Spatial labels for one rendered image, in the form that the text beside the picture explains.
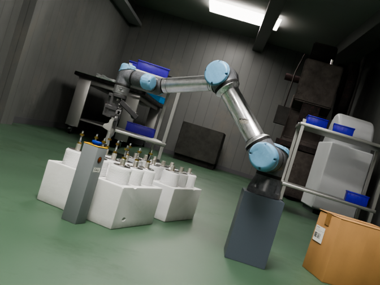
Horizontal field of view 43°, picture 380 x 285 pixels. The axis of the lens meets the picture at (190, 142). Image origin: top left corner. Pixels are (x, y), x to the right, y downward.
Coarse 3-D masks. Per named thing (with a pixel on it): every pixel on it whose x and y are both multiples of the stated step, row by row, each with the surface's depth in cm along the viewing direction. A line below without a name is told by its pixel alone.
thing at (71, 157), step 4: (68, 148) 213; (68, 152) 212; (72, 152) 211; (76, 152) 211; (80, 152) 212; (64, 156) 213; (68, 156) 211; (72, 156) 211; (76, 156) 211; (64, 160) 212; (68, 160) 211; (72, 160) 211; (76, 160) 211; (64, 164) 212; (68, 164) 211; (72, 164) 211; (76, 164) 212
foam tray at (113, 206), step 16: (48, 160) 211; (48, 176) 210; (64, 176) 208; (48, 192) 210; (64, 192) 207; (96, 192) 201; (112, 192) 199; (128, 192) 202; (144, 192) 216; (160, 192) 232; (96, 208) 200; (112, 208) 198; (128, 208) 206; (144, 208) 221; (112, 224) 197; (128, 224) 211; (144, 224) 226
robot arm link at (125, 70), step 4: (124, 64) 234; (128, 64) 234; (120, 68) 235; (124, 68) 233; (128, 68) 233; (132, 68) 234; (120, 72) 234; (124, 72) 233; (128, 72) 233; (120, 76) 234; (124, 76) 233; (128, 76) 232; (116, 80) 235; (120, 80) 233; (124, 80) 233; (128, 80) 232; (116, 84) 239; (120, 84) 233; (124, 84) 234; (128, 84) 235
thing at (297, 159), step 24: (312, 48) 787; (336, 48) 783; (312, 72) 742; (336, 72) 735; (360, 72) 731; (312, 96) 741; (336, 96) 781; (288, 120) 788; (288, 144) 737; (312, 144) 779; (288, 192) 737
